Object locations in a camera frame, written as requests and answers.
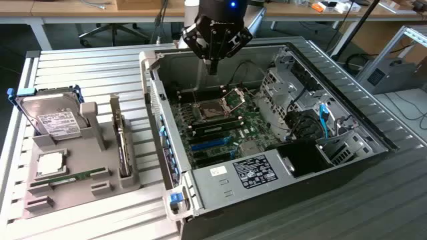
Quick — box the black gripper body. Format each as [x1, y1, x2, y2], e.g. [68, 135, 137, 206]
[193, 0, 249, 60]

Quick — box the graphics card with metal bracket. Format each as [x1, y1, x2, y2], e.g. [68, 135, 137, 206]
[108, 93, 133, 180]

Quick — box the perforated metal drive cage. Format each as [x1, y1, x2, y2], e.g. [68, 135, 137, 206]
[257, 46, 336, 120]

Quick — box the brown cardboard box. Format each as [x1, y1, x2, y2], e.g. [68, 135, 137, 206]
[115, 0, 168, 11]

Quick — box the metal socket cover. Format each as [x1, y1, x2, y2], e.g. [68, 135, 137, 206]
[219, 86, 248, 113]

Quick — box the black office chair base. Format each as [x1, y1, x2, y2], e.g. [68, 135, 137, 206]
[77, 22, 151, 48]

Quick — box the white and orange box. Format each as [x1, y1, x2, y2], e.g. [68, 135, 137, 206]
[308, 0, 336, 13]

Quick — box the CPU socket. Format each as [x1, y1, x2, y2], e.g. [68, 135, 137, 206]
[195, 99, 229, 124]

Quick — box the green motherboard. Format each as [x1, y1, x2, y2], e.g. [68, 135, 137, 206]
[169, 84, 277, 170]

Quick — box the white box with black print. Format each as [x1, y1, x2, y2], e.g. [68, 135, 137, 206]
[334, 1, 362, 14]

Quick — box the black tripod pole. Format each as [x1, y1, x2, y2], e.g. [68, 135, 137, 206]
[330, 0, 382, 60]

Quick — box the black RAM stick with sticker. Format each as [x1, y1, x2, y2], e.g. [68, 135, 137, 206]
[192, 120, 243, 136]

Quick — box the blue expansion slot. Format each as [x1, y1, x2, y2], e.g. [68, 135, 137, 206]
[188, 136, 235, 152]

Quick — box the grey chipset heatsink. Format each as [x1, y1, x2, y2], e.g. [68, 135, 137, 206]
[240, 141, 263, 156]

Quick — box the black expansion slot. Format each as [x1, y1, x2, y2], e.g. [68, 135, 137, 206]
[191, 149, 233, 161]
[195, 156, 235, 169]

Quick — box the grey computer tower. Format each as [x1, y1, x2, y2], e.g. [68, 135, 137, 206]
[356, 56, 427, 95]

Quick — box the beige flat box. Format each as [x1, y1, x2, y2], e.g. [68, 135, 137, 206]
[384, 0, 418, 14]

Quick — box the silver hard disk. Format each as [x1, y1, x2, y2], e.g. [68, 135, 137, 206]
[19, 90, 91, 141]

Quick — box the blue disk caddy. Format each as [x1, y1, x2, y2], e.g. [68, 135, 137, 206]
[5, 84, 84, 131]

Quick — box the metal disk bay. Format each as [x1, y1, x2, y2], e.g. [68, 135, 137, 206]
[315, 129, 374, 168]

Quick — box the grey plastic parts rack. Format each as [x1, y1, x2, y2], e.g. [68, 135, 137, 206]
[21, 101, 144, 220]

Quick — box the grey power supply with label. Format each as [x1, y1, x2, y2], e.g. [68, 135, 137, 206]
[188, 148, 296, 211]

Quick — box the blue case latch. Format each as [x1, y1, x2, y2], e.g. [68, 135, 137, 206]
[168, 191, 184, 204]

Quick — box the silver CPU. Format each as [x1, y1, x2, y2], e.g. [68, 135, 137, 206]
[35, 151, 67, 176]

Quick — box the green RAM stick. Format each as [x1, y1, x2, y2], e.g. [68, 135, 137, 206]
[28, 167, 107, 189]

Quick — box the open black PC case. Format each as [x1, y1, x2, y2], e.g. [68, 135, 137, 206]
[137, 41, 400, 240]

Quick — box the hanging cable with silver plug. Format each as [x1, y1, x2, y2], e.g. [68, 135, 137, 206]
[151, 0, 169, 46]

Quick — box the wooden desk white frame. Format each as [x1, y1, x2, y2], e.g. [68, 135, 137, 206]
[263, 0, 427, 57]
[0, 0, 188, 51]

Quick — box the blue disk wire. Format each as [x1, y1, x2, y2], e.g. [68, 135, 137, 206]
[318, 102, 332, 140]

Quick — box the black wire bundle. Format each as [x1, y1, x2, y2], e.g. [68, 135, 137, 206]
[283, 111, 327, 143]

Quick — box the aluminium profile frame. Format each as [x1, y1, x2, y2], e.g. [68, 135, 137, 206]
[355, 24, 427, 81]

